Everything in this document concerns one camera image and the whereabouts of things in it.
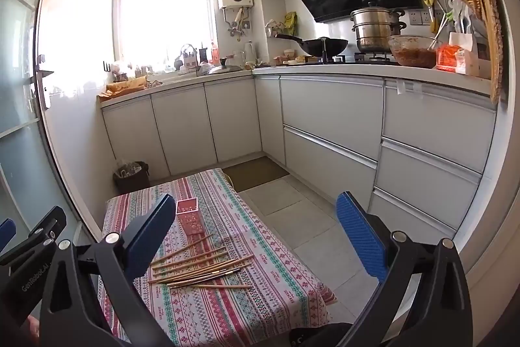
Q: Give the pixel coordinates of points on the glass bowl with food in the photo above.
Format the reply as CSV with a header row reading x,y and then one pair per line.
x,y
414,51

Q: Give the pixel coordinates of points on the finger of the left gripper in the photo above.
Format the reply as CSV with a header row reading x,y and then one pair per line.
x,y
7,233
32,237

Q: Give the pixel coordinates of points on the steel steamer pot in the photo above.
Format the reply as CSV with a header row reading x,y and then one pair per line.
x,y
373,27

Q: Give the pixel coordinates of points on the yellow handled scissors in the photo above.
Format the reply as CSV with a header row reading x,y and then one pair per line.
x,y
430,4

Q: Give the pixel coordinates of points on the gas stove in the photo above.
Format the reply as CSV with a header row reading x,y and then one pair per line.
x,y
361,58

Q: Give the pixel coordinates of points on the patterned tablecloth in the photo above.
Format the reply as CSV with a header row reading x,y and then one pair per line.
x,y
284,294

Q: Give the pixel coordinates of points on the black trash bin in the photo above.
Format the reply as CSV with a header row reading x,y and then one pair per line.
x,y
131,177

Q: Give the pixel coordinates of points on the person left hand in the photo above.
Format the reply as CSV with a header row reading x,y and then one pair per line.
x,y
32,328

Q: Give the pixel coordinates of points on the yellow cloth on counter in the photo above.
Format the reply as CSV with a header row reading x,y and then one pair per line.
x,y
118,89

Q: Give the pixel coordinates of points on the black wok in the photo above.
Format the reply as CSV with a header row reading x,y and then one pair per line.
x,y
323,46

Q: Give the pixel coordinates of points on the white electric kettle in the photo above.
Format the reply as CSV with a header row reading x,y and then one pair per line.
x,y
249,51

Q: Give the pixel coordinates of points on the window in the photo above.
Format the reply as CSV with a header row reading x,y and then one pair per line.
x,y
155,32

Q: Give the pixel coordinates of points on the bamboo chopstick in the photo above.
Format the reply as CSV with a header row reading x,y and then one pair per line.
x,y
193,264
173,279
204,255
186,271
178,251
211,286

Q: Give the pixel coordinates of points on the brown floor mat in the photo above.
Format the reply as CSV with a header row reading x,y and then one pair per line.
x,y
254,173

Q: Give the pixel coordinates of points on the black chopstick gold band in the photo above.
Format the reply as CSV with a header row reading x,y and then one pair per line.
x,y
204,278
242,265

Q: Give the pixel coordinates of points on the pink perforated utensil holder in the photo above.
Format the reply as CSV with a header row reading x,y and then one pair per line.
x,y
189,217

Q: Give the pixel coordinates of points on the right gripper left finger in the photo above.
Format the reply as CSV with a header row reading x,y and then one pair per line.
x,y
71,314

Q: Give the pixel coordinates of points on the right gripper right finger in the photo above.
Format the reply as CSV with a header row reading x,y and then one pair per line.
x,y
422,297

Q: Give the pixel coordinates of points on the orange food package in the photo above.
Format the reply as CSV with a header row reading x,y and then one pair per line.
x,y
458,60

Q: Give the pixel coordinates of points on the white lower cabinets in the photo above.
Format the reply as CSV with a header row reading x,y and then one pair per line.
x,y
411,153

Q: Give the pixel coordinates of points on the door handle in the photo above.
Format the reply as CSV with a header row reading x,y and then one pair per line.
x,y
40,74

